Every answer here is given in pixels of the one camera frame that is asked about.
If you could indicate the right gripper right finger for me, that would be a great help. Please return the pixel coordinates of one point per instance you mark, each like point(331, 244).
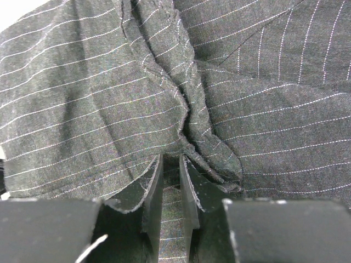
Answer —
point(218, 228)

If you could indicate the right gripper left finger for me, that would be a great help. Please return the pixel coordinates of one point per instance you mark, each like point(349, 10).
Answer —
point(123, 228)

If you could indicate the black pinstriped long sleeve shirt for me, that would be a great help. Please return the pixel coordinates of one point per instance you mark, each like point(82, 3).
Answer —
point(255, 93)

